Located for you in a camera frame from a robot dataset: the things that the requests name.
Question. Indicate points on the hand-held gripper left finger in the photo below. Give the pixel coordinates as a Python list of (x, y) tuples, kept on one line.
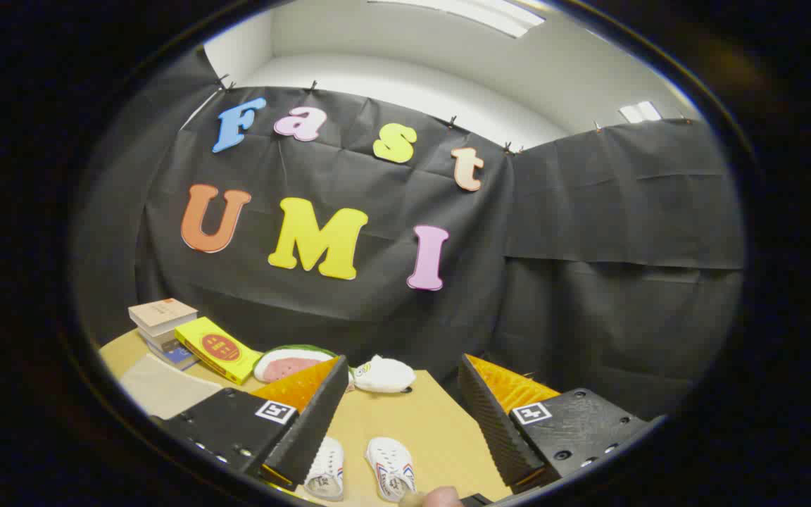
[(310, 433)]

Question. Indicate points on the beige book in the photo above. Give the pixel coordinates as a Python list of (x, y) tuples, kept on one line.
[(161, 312)]

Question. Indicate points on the small ceiling light panel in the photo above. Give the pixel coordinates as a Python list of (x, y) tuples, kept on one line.
[(640, 112)]

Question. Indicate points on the cream fabric storage box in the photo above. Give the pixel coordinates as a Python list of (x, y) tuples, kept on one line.
[(162, 391)]

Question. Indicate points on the grey book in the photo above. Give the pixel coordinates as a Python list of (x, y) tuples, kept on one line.
[(155, 339)]

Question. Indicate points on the black backdrop cloth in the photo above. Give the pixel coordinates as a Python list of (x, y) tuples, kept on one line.
[(574, 282)]

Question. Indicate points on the white plush toy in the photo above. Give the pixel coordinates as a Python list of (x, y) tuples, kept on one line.
[(384, 374)]

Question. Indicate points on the white canvas shoe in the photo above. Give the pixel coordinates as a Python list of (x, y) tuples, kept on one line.
[(327, 470), (389, 468)]

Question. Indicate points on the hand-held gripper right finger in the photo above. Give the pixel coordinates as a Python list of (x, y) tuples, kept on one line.
[(493, 422)]

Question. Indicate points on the yellow book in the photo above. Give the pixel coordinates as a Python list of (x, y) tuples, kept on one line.
[(219, 348)]

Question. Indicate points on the blue book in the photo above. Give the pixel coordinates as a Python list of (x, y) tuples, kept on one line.
[(181, 356)]

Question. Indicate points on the long ceiling light panel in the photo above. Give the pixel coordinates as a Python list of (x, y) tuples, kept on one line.
[(479, 13)]

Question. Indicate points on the watermelon slice plush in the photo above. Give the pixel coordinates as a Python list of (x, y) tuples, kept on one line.
[(289, 365)]

